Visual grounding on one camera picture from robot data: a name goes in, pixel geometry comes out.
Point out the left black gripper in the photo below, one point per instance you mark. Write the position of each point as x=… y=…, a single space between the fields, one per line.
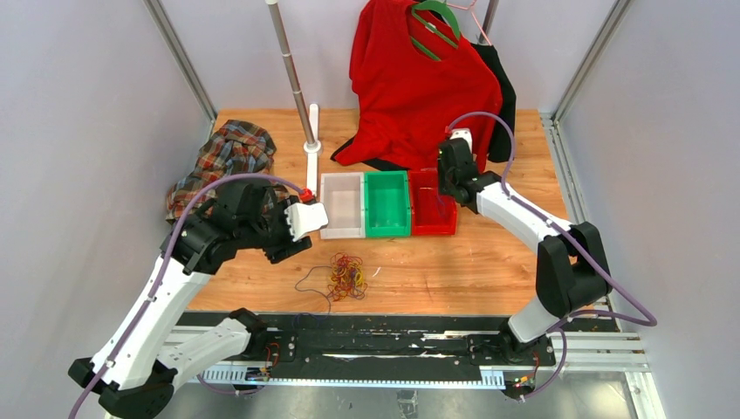
x=288 y=246

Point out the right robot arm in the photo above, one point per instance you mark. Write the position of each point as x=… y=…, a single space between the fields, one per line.
x=568 y=255

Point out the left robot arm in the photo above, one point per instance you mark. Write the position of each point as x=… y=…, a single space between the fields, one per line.
x=133 y=374

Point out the white plastic bin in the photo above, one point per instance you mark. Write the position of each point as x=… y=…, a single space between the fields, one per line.
x=343 y=197

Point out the white rack base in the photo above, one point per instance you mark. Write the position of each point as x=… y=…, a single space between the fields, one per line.
x=313 y=149

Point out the plaid flannel shirt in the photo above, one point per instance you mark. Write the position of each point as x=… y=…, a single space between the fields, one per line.
x=236 y=147

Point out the green plastic bin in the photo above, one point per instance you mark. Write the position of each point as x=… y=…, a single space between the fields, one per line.
x=387 y=204

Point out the red plastic bin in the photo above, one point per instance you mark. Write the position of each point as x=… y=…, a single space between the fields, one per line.
x=433 y=214

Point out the red t-shirt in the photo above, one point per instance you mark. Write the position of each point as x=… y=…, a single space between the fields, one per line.
x=413 y=76

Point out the black t-shirt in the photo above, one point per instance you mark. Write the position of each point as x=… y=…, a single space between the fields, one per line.
x=499 y=146

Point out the pink clothes hanger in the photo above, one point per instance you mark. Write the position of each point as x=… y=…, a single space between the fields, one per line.
x=469 y=15

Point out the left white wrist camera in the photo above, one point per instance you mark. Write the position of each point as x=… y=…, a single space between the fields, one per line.
x=303 y=218

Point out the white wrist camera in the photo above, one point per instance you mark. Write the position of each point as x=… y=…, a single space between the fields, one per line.
x=463 y=134
x=303 y=218

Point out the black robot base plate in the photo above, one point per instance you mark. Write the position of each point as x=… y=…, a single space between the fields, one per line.
x=397 y=348

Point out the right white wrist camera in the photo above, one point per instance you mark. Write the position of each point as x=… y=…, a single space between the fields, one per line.
x=463 y=134

